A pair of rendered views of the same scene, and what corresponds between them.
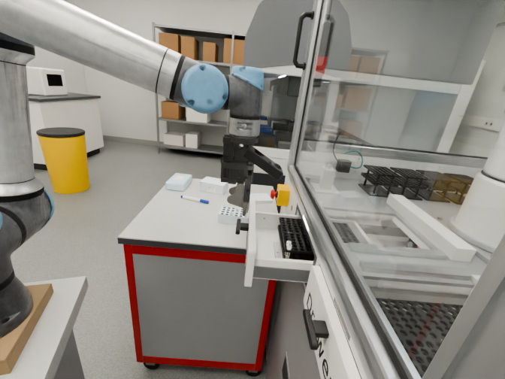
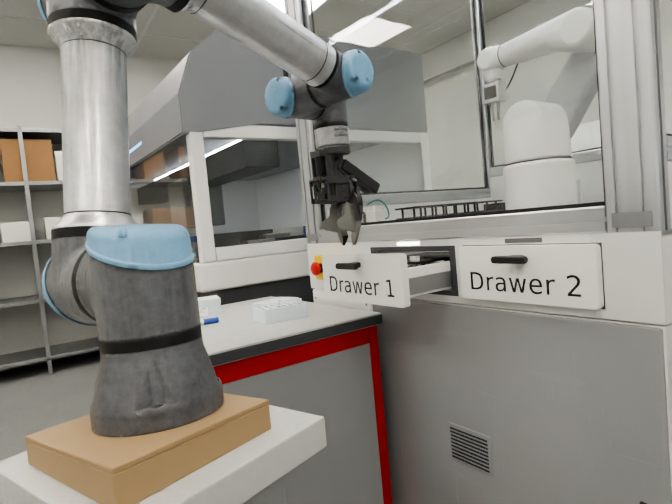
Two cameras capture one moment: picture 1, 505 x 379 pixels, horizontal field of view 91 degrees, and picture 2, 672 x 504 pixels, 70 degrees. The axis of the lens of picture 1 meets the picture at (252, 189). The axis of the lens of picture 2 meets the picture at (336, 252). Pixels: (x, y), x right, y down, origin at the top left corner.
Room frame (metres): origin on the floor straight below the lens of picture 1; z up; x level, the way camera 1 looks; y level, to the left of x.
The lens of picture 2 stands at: (-0.27, 0.63, 1.00)
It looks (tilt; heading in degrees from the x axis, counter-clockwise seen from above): 3 degrees down; 327
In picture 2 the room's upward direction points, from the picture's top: 5 degrees counter-clockwise
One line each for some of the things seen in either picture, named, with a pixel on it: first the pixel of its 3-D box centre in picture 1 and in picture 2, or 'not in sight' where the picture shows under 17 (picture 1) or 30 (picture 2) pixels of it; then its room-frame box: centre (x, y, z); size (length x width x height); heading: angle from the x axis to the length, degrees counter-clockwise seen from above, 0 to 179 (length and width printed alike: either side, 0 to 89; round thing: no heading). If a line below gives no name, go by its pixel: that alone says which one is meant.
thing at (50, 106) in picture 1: (52, 116); not in sight; (3.48, 2.88, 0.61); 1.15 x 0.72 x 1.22; 0
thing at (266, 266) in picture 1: (320, 246); (426, 270); (0.63, -0.22, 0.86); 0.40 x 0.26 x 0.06; 92
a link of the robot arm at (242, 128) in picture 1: (244, 128); (333, 139); (0.62, 0.04, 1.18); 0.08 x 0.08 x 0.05
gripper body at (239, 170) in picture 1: (239, 159); (333, 176); (0.62, 0.04, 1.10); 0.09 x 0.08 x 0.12; 92
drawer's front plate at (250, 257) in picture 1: (250, 236); (361, 278); (0.62, -0.01, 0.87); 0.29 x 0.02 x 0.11; 2
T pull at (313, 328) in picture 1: (316, 328); (512, 259); (0.31, -0.14, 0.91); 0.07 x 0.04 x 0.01; 2
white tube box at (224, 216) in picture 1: (234, 215); (279, 311); (0.91, 0.06, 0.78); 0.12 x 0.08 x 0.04; 89
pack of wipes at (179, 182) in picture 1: (179, 181); not in sight; (1.20, 0.38, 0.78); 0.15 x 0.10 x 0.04; 179
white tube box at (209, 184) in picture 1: (214, 185); (198, 307); (1.20, 0.20, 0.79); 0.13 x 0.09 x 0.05; 78
